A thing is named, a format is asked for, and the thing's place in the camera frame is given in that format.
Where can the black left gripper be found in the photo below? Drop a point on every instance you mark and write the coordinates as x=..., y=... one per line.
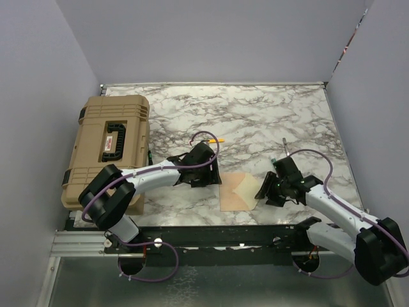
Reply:
x=212, y=177

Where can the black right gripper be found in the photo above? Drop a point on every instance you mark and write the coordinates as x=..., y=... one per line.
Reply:
x=265, y=188

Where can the tan paper envelope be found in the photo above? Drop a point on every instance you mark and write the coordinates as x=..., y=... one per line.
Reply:
x=226, y=196

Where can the beige paper letter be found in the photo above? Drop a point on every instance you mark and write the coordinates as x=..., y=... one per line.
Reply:
x=245, y=192

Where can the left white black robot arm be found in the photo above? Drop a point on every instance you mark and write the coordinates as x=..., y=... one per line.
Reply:
x=106, y=199

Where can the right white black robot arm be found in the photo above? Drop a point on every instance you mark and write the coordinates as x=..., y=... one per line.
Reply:
x=375, y=247

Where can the silver metal tweezers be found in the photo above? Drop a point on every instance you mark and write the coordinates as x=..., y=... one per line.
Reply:
x=286, y=149

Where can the tan plastic tool case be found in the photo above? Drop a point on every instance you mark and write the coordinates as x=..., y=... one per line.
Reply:
x=112, y=130

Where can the black metal base rail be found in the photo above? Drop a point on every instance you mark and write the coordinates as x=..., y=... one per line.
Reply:
x=219, y=246

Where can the aluminium extrusion frame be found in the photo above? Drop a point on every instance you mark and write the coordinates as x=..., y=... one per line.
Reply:
x=78, y=244

